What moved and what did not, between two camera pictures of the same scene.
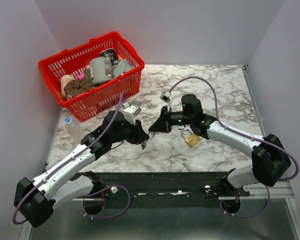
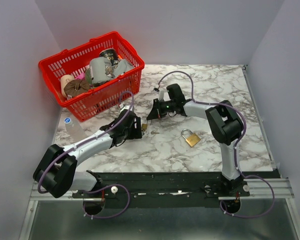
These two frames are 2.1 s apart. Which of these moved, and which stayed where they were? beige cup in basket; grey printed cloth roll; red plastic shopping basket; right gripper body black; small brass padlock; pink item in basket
Moved: small brass padlock; right gripper body black
Stayed: beige cup in basket; grey printed cloth roll; red plastic shopping basket; pink item in basket
